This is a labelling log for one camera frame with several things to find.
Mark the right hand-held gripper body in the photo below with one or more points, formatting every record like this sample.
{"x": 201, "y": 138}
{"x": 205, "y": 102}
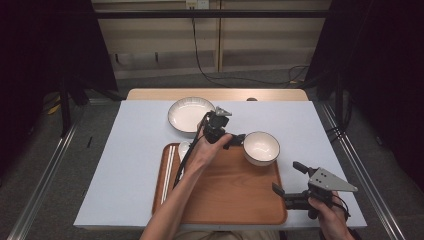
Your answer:
{"x": 325, "y": 181}

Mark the white wall socket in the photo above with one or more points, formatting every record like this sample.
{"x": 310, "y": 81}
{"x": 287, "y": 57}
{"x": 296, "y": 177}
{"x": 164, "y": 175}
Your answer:
{"x": 197, "y": 3}

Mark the wooden wall post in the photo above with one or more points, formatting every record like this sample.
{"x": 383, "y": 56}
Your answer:
{"x": 219, "y": 40}

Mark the pale blue table sheet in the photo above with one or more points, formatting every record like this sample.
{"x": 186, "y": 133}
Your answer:
{"x": 133, "y": 160}

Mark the white plate with dark rim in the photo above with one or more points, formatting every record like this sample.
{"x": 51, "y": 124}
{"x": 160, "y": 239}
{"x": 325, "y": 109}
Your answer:
{"x": 186, "y": 115}

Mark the person's beige trousers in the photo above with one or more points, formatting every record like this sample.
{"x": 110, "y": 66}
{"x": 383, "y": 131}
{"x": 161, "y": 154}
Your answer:
{"x": 233, "y": 235}

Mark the white ceramic spoon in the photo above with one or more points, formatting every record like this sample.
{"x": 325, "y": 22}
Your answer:
{"x": 183, "y": 149}

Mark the aluminium floor rail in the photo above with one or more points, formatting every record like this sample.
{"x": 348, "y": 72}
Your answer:
{"x": 366, "y": 173}
{"x": 43, "y": 183}

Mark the person's right hand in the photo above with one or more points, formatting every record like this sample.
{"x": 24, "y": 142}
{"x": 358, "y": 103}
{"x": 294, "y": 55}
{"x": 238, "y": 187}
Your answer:
{"x": 328, "y": 218}

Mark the black curtain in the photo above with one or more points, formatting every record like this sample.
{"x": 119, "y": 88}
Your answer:
{"x": 383, "y": 66}
{"x": 40, "y": 50}

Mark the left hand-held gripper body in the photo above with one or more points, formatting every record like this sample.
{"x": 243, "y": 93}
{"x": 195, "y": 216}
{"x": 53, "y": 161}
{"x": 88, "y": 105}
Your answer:
{"x": 215, "y": 126}

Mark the black metal stand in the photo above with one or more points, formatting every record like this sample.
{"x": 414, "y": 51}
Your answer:
{"x": 65, "y": 106}

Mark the light wooden table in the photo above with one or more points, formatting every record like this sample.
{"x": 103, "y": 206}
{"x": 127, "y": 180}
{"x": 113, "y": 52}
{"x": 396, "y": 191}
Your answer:
{"x": 276, "y": 95}

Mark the black horizontal metal bar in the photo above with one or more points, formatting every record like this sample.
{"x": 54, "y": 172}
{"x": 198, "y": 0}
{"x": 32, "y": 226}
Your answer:
{"x": 233, "y": 14}

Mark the white bowl with dark rim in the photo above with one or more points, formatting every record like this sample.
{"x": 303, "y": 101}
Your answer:
{"x": 261, "y": 146}

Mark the person's left hand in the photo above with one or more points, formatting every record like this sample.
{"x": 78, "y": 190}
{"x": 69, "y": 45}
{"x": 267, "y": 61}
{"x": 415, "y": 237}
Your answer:
{"x": 205, "y": 155}

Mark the brown wooden tray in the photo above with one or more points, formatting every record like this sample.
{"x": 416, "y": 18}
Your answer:
{"x": 233, "y": 193}

